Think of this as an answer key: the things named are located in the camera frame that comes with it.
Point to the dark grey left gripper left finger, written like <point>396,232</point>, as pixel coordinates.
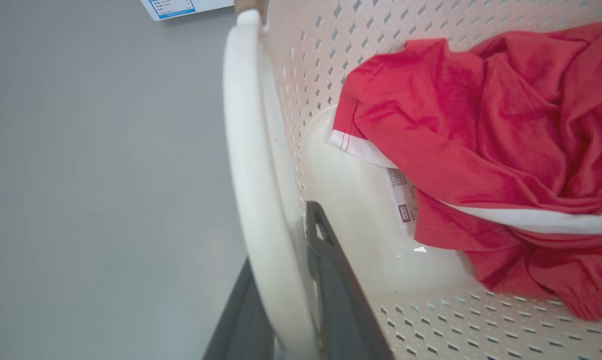
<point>241,325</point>

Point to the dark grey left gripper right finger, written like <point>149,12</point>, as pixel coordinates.
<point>342,305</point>

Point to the white perforated plastic laundry basket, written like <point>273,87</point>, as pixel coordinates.
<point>261,165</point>

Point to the red garment with white trim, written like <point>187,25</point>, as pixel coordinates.
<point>486,140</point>

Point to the white paper with blue border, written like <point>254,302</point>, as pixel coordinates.
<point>181,7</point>

